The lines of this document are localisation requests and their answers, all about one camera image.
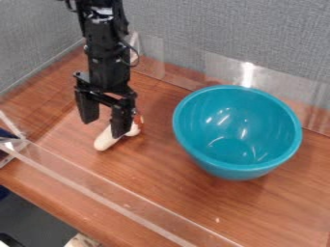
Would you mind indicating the clear acrylic corner bracket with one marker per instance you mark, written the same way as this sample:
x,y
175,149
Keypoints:
x,y
134,41

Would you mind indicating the white and brown toy mushroom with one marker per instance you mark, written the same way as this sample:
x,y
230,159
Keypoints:
x,y
105,140

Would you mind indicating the blue plastic bowl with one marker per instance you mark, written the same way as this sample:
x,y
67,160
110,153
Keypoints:
x,y
238,131

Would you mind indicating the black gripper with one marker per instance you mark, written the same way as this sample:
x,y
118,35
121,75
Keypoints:
x,y
107,77

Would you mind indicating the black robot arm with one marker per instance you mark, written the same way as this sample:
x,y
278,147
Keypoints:
x,y
105,28

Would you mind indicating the clear acrylic barrier wall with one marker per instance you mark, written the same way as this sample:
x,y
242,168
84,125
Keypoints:
x,y
141,195

